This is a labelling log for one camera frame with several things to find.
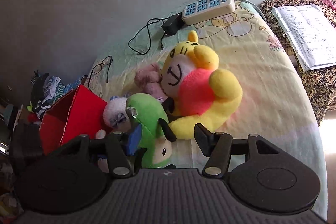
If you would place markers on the dark green garment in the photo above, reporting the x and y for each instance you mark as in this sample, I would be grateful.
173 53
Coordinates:
39 87

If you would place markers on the green striped garment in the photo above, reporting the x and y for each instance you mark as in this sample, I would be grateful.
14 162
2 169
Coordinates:
59 91

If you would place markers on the white bunny plush toy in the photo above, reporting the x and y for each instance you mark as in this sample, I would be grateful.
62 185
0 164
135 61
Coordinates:
115 108

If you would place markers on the black eyeglasses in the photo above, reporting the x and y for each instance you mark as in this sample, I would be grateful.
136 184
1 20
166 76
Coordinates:
97 68

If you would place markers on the green plush toy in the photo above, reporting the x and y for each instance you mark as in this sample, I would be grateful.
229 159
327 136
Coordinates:
149 113

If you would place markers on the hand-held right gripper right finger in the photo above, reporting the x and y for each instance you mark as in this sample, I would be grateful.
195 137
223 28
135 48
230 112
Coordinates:
203 140

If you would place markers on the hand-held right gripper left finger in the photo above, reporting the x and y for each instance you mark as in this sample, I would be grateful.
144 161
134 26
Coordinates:
134 141

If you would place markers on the stack of printed papers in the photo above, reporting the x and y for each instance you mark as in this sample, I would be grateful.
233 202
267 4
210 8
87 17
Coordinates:
307 35

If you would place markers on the red cardboard box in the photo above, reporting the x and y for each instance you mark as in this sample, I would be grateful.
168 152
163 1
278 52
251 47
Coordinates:
78 108

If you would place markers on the black power adapter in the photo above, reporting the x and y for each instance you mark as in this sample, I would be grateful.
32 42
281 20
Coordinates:
172 24

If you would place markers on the yellow tiger plush toy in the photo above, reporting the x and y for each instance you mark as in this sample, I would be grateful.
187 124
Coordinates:
199 87

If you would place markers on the white power strip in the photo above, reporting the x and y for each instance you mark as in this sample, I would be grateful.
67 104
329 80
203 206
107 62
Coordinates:
210 6

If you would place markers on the blue floral towel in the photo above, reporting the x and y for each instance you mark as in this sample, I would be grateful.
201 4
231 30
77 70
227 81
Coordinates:
74 82

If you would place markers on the mauve teddy bear plush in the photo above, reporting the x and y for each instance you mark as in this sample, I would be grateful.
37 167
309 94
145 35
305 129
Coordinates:
147 77

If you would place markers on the brown floral cloth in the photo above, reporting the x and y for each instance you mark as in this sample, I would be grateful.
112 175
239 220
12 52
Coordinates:
315 87

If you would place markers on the black white striped garment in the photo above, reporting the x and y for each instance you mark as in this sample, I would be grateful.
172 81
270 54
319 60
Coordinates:
43 106

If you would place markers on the white blue patterned garment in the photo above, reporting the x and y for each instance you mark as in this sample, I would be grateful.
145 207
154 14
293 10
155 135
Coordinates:
52 86

